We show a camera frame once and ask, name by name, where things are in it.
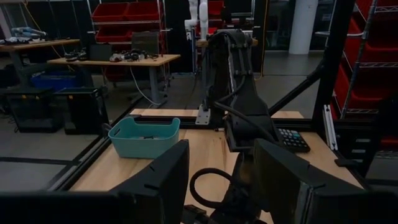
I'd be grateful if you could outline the red storage bin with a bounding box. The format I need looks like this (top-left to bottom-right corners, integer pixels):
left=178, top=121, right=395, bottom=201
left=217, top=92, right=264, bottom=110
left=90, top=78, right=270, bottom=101
left=94, top=27, right=133, bottom=44
left=334, top=65, right=398, bottom=110
left=126, top=1, right=162, bottom=22
left=206, top=0, right=225, bottom=17
left=91, top=2, right=130, bottom=22
left=343, top=18, right=398, bottom=63

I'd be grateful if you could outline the black equipment case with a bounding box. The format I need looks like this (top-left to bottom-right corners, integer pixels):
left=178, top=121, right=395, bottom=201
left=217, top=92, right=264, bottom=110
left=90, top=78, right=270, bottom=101
left=4, top=88, right=63, bottom=134
left=54, top=87, right=109, bottom=135

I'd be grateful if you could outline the light teal plastic bin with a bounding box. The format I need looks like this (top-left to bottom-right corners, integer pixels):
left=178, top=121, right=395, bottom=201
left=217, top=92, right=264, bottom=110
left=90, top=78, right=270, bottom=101
left=108, top=116, right=181, bottom=159

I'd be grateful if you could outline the white hanging cable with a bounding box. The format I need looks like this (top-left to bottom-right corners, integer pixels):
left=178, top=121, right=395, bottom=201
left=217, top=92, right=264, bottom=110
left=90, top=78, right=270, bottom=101
left=128, top=65, right=163, bottom=107

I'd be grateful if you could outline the blue white robot part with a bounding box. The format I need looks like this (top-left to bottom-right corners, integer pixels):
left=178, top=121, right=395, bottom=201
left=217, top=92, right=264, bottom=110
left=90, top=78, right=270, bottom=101
left=11, top=26, right=48, bottom=44

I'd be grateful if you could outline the black cable clutter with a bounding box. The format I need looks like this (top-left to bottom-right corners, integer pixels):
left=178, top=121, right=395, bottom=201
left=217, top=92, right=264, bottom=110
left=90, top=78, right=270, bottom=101
left=108, top=49, right=159, bottom=62

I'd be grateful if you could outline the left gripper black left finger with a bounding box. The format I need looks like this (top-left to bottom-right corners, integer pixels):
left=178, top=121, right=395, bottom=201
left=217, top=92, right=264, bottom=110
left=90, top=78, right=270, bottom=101
left=111, top=139, right=190, bottom=224

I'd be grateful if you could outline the black desk calculator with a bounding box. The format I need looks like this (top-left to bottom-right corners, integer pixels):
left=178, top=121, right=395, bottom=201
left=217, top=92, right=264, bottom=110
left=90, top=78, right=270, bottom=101
left=277, top=127, right=312, bottom=154

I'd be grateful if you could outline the wooden table with grey legs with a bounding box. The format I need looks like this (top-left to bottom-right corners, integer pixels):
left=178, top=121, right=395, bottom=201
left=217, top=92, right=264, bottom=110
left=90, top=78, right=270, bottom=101
left=47, top=54, right=182, bottom=106
left=0, top=38, right=81, bottom=82

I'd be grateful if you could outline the metal shelf rack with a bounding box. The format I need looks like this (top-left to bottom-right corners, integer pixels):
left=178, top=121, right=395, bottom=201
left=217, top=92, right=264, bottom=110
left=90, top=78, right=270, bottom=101
left=86, top=0, right=172, bottom=82

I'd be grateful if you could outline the black tool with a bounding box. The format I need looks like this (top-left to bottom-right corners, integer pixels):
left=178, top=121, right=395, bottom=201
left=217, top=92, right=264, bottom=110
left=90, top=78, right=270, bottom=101
left=64, top=49, right=88, bottom=62

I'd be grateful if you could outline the white aluminium bar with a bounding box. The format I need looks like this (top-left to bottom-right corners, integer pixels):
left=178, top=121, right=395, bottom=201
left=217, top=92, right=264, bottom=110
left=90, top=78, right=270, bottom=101
left=322, top=104, right=339, bottom=152

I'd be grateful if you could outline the silver mounting bracket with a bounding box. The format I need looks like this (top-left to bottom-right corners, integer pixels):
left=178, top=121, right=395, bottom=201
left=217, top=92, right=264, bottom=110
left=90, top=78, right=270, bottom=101
left=195, top=104, right=212, bottom=126

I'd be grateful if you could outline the grey screen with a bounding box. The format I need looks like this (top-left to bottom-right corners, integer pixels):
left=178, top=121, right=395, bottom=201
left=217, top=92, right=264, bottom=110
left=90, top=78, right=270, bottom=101
left=131, top=30, right=160, bottom=55

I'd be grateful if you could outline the blue plastic crate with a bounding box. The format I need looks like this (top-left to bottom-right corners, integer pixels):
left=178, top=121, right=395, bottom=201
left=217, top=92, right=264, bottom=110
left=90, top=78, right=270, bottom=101
left=30, top=70, right=84, bottom=91

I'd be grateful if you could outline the small black monitor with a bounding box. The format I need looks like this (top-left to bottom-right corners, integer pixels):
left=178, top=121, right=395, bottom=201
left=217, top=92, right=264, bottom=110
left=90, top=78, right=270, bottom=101
left=88, top=42, right=114, bottom=62

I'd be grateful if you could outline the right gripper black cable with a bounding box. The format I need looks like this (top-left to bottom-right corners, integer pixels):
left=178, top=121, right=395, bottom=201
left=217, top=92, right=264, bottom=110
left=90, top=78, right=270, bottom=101
left=188, top=167, right=234, bottom=210

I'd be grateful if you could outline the wooden table behind arm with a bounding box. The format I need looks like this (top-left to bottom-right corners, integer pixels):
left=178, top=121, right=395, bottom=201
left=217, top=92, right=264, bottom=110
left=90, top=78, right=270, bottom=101
left=195, top=37, right=259, bottom=49

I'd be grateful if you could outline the white round pillar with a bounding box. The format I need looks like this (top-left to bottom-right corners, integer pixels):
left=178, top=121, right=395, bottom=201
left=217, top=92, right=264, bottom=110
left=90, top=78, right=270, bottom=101
left=288, top=0, right=319, bottom=55

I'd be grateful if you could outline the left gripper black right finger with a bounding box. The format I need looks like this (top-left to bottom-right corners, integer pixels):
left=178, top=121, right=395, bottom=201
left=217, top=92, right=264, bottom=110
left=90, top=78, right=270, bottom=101
left=253, top=139, right=363, bottom=224

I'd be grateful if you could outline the chrome wire shelf rack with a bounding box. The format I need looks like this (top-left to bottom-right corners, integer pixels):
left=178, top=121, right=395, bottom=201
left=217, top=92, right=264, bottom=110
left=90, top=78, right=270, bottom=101
left=329, top=0, right=398, bottom=150

